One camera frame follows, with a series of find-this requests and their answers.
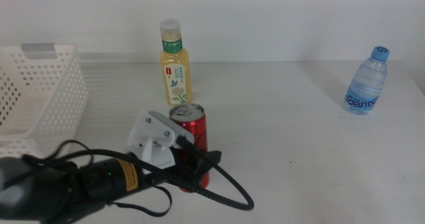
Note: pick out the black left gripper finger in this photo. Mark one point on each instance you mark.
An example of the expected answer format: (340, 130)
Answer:
(209, 161)

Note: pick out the red soda can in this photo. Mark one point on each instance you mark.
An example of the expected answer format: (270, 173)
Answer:
(196, 127)

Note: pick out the yellow tea bottle green label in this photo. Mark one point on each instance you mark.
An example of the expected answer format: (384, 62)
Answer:
(176, 84)

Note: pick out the clear water bottle blue cap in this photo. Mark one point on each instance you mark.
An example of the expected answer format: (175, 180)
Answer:
(365, 84)

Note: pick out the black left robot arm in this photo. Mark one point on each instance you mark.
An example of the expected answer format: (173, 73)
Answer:
(50, 190)

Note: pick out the white perforated plastic basket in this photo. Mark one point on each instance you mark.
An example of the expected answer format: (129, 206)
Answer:
(71, 51)

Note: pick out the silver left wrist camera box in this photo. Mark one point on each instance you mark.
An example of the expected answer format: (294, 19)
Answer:
(174, 125)

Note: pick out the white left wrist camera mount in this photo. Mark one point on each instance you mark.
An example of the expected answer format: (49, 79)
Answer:
(152, 131)

